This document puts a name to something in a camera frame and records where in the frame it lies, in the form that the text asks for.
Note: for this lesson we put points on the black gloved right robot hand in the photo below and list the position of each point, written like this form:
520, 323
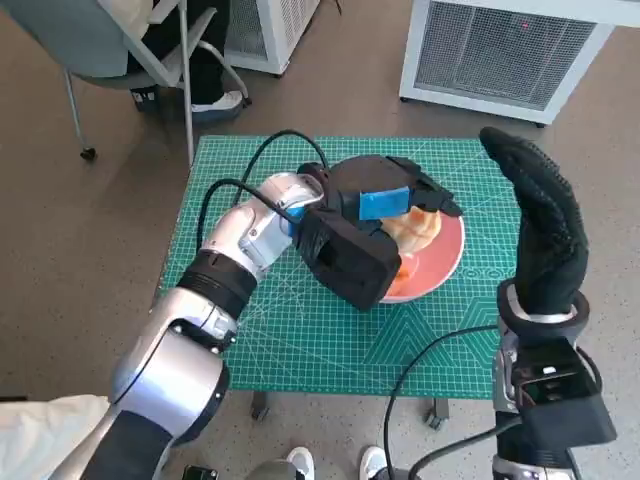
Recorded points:
550, 250

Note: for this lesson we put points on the black left robot hand blue tape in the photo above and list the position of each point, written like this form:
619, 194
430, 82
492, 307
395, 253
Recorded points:
375, 175

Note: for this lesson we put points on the round toy bread bun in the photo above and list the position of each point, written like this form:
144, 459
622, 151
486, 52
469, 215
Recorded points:
415, 232

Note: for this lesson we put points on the pink bowl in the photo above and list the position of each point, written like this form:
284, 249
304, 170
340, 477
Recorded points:
440, 255

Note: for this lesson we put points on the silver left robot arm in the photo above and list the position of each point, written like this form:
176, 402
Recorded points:
250, 235

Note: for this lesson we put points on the large white mesh cabinet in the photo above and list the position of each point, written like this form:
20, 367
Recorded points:
500, 55

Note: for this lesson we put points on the small white mesh cabinet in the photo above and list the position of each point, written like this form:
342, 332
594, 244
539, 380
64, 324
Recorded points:
277, 30

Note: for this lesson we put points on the green cutting mat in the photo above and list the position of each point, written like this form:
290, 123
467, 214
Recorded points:
300, 350

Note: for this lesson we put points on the person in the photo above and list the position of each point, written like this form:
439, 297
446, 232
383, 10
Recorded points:
210, 75

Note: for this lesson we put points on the grey table leg caster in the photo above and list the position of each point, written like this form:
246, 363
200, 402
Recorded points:
437, 415
261, 405

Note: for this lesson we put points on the black bag white label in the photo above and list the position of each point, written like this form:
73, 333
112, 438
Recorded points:
145, 97

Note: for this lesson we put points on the white shoe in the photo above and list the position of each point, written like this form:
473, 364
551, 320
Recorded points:
374, 462
302, 462

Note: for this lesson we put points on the grey office chair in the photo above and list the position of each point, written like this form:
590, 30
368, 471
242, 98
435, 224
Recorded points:
75, 40

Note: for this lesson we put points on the black device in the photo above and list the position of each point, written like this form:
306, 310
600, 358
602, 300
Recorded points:
200, 472

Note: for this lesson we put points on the cream cloth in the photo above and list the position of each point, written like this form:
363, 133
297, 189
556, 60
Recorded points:
40, 440

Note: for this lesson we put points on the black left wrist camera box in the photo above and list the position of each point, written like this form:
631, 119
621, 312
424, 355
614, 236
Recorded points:
350, 265

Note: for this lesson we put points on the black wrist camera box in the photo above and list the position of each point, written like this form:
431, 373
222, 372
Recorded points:
350, 265
565, 425

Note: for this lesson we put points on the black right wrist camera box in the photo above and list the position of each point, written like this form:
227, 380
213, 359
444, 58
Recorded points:
565, 425

